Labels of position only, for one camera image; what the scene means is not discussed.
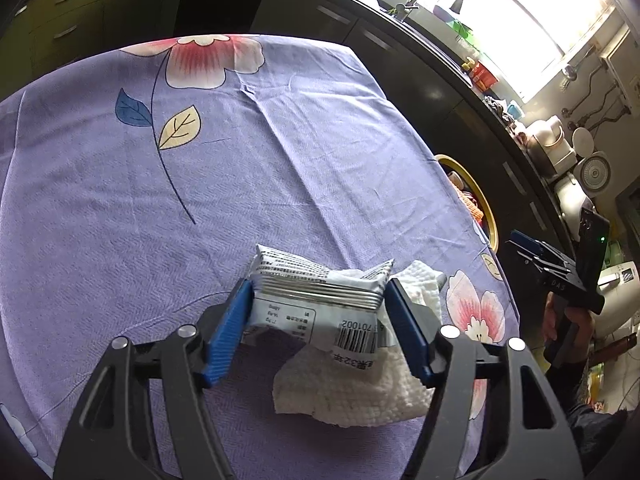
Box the white snack wrapper packet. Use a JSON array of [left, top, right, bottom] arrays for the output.
[[243, 245, 397, 370]]

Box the white paper towel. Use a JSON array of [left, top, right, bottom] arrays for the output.
[[271, 259, 448, 429]]

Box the dark sleeve right forearm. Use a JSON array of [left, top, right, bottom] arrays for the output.
[[544, 356, 640, 480]]

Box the yellow rim teal trash bin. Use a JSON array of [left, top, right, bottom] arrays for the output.
[[435, 154, 499, 252]]

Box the person's right hand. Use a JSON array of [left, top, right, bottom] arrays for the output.
[[541, 292, 594, 367]]

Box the white rice cooker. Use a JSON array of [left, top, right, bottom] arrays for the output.
[[554, 172, 596, 240]]

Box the red container on counter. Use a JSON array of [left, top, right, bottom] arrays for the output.
[[469, 62, 498, 92]]

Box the purple floral tablecloth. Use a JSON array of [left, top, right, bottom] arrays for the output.
[[1, 36, 520, 478]]

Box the white appliance with handle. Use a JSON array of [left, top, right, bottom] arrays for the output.
[[594, 261, 640, 339]]

